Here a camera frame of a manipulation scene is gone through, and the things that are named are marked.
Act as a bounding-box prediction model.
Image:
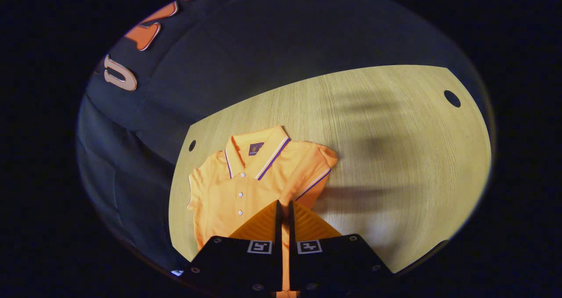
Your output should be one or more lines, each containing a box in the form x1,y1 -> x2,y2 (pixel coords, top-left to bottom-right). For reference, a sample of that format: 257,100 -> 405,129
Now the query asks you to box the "orange T-shirt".
187,126 -> 339,298

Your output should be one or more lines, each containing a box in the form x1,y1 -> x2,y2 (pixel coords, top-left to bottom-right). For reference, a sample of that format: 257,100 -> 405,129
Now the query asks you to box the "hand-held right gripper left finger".
182,200 -> 283,292

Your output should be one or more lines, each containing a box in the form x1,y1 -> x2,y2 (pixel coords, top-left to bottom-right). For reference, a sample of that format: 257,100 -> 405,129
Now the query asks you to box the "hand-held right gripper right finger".
288,200 -> 393,291

